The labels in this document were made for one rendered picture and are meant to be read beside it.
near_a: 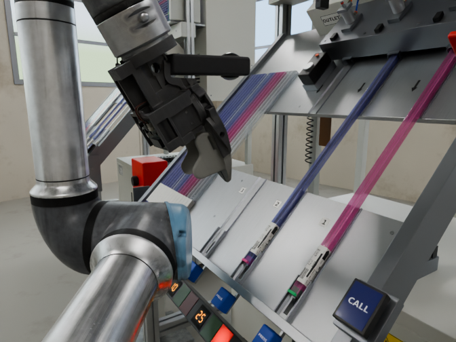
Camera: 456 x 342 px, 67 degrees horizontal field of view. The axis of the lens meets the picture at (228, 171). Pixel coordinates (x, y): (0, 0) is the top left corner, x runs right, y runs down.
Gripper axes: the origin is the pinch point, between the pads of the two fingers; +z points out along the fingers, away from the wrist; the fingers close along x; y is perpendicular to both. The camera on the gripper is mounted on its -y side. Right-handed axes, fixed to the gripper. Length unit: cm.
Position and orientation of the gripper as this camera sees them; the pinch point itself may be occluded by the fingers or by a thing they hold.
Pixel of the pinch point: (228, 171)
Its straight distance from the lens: 50.4
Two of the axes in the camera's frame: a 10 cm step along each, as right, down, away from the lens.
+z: 4.2, 8.0, 4.3
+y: -7.4, 5.8, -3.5
